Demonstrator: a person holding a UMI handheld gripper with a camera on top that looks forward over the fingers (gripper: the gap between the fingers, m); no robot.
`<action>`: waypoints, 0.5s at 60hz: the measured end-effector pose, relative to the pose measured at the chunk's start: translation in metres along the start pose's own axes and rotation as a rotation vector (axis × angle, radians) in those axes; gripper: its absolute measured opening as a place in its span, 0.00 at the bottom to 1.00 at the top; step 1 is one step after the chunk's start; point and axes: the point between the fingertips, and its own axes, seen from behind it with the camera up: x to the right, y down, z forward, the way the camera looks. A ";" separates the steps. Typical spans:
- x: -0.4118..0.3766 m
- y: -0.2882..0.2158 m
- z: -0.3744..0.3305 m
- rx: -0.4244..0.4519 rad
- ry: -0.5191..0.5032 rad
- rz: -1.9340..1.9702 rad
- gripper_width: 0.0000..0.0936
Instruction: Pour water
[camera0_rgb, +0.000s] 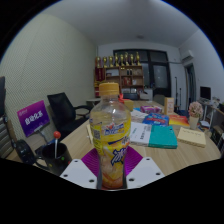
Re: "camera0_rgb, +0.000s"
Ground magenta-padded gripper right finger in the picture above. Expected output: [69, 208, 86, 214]
[123, 146, 166, 190]

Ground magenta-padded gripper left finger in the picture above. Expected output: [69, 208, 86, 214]
[59, 147, 104, 190]

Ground yellow-labelled clear drink bottle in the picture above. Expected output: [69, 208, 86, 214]
[89, 82, 132, 190]

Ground black dotted mug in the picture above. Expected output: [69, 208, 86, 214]
[34, 142, 73, 177]

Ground white printed booklet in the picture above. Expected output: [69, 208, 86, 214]
[129, 121, 153, 147]

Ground teal book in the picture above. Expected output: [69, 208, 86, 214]
[147, 124, 179, 150]

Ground tan notebook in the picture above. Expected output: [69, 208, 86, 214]
[85, 123, 94, 145]

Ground red-tipped stir stick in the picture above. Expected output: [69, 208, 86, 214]
[53, 130, 62, 159]

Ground blue snack packet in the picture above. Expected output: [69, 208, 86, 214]
[142, 112, 170, 127]

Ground white paper stack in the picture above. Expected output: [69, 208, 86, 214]
[130, 109, 148, 123]

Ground orange book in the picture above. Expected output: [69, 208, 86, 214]
[168, 114, 190, 127]

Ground pink flat box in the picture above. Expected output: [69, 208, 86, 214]
[139, 104, 163, 114]

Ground black office chair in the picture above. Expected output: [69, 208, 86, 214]
[46, 92, 94, 141]

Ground yellow gift box red ribbon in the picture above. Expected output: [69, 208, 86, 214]
[118, 93, 135, 112]

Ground purple sign board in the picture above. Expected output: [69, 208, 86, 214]
[16, 99, 51, 138]

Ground small upright orange carton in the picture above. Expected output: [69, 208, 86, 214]
[163, 96, 175, 116]

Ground small white round table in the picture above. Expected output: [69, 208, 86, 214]
[85, 97, 102, 108]

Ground grey striped chair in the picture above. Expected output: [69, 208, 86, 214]
[0, 76, 16, 160]

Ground pink flowers in white pot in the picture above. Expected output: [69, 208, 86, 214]
[188, 101, 204, 131]

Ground wooden side desk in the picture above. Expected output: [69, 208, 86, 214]
[199, 99, 224, 141]

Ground wooden shelf unit with trophies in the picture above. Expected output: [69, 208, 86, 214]
[94, 51, 145, 98]

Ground black-framed glass door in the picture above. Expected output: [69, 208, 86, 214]
[113, 48, 169, 98]

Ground black computer monitor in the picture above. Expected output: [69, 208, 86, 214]
[199, 86, 212, 101]

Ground white wall air conditioner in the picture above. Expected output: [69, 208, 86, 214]
[180, 49, 195, 64]

